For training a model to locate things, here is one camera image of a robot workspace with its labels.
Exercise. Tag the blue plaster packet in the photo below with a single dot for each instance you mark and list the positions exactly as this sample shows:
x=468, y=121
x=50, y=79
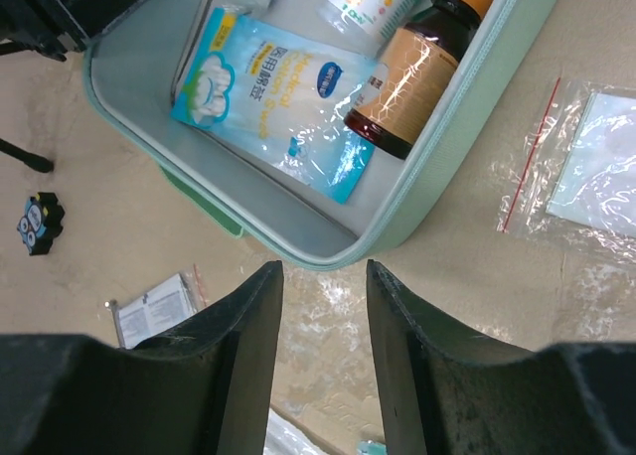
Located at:
x=280, y=98

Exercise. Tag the small clear plaster bag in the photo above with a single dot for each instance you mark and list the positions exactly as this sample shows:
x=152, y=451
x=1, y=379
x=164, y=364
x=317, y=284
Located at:
x=163, y=306

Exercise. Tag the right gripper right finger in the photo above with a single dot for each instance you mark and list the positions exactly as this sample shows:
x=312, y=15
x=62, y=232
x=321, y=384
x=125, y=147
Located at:
x=445, y=388

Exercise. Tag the teal cotton swab bag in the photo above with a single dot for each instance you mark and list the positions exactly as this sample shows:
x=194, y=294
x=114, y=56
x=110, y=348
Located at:
x=370, y=447

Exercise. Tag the blue owl toy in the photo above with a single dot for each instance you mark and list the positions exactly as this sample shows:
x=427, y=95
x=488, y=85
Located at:
x=41, y=222

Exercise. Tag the white gauze pad packet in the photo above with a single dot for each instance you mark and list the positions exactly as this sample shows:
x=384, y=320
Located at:
x=283, y=437

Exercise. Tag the clear bottle green label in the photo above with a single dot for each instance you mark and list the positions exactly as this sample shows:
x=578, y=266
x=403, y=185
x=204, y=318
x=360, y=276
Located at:
x=368, y=23

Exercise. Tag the brown medicine bottle orange cap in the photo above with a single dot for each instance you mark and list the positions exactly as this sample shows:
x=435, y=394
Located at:
x=413, y=72

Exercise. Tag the black handled scissors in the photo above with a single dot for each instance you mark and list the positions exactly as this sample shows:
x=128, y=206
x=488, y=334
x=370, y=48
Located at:
x=113, y=308

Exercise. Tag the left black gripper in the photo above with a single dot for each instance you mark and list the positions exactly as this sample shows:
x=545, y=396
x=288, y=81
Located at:
x=54, y=28

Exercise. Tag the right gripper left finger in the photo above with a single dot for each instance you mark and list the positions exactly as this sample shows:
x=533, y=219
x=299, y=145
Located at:
x=201, y=387

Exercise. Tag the black perforated music stand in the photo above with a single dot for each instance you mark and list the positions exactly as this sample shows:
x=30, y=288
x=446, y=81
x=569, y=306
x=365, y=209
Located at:
x=36, y=162

